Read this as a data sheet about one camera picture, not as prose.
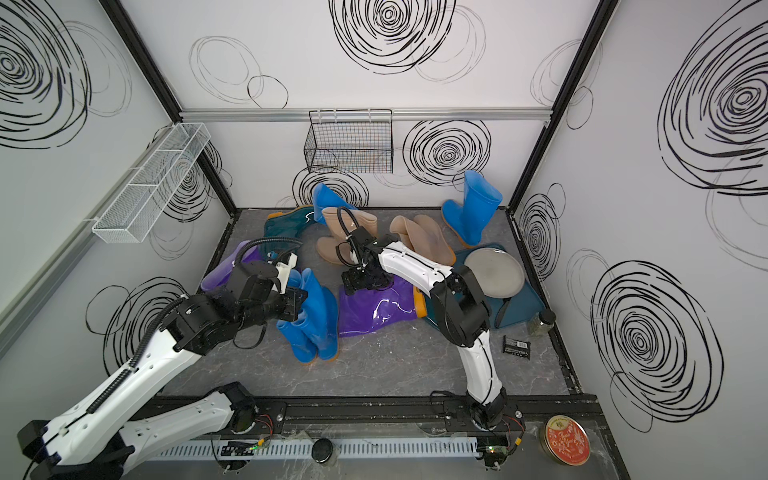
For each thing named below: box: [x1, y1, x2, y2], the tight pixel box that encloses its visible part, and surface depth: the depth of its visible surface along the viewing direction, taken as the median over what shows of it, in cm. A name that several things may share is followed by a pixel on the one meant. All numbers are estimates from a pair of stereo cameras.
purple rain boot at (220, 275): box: [200, 240, 261, 291], surface depth 71 cm
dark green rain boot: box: [259, 205, 316, 259], surface depth 111 cm
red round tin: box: [539, 414, 591, 467], surface depth 69 cm
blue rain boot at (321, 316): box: [290, 268, 339, 362], surface depth 72 cm
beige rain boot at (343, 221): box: [316, 207, 378, 265], surface depth 86 cm
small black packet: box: [502, 335, 531, 360], surface depth 86 cm
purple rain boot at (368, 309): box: [338, 276, 417, 338], surface depth 88 cm
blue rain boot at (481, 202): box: [441, 170, 503, 247], surface depth 98 cm
